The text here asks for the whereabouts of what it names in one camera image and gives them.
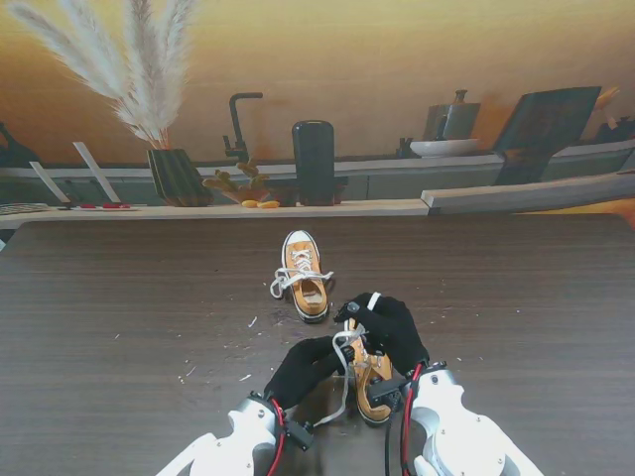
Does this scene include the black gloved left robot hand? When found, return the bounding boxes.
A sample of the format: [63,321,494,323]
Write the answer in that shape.
[263,335,356,412]

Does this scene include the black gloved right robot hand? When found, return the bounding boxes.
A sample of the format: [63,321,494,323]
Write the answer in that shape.
[334,292,431,378]

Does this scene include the orange canvas sneaker with laces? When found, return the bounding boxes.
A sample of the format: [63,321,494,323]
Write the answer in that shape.
[281,229,332,326]

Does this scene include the long white shoelace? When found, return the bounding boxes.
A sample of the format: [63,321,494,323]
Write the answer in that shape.
[269,250,336,299]

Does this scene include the dark low stand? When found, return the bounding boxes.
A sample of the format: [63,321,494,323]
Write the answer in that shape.
[267,176,349,207]

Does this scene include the grey wooden plank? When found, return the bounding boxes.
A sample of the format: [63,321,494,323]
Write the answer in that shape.
[420,171,635,215]

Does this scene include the black cylindrical canister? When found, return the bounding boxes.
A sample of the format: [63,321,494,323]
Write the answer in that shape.
[291,120,336,207]

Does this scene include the white bowl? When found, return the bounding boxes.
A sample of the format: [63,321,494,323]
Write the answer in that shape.
[409,138,481,159]

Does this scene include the yellow cactus ornament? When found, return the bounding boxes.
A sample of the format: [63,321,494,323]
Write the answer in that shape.
[201,157,272,203]

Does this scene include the grey metal pot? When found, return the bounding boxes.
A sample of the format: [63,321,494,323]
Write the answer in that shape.
[423,89,482,143]

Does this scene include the dark green ribbed vase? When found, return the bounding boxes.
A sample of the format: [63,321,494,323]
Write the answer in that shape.
[146,147,214,207]

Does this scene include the black kitchen faucet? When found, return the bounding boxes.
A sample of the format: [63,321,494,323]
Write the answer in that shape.
[221,91,265,160]

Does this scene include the red flat strips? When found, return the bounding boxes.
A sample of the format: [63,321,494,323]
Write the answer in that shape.
[73,202,136,212]

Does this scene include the long white slat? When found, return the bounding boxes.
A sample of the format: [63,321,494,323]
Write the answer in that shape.
[71,142,122,203]

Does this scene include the short white slat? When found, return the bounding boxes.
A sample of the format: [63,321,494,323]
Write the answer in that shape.
[28,161,71,204]

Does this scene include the white pampas grass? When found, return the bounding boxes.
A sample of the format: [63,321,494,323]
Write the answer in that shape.
[4,0,199,150]

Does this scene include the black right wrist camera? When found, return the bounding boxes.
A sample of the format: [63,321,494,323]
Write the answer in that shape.
[369,376,408,413]

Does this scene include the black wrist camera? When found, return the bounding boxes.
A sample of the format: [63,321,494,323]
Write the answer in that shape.
[369,376,408,413]
[286,419,317,452]

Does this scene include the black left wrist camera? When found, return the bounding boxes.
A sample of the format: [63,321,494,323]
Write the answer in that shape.
[286,419,317,452]

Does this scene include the red left arm cable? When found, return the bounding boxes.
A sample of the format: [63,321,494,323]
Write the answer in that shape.
[267,400,288,476]

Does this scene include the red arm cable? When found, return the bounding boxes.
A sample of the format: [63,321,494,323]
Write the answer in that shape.
[400,365,424,472]
[267,400,288,476]

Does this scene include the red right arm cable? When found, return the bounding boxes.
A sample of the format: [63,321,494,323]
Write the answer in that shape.
[400,365,424,472]

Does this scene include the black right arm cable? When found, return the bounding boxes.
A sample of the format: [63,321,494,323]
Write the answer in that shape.
[382,411,398,476]

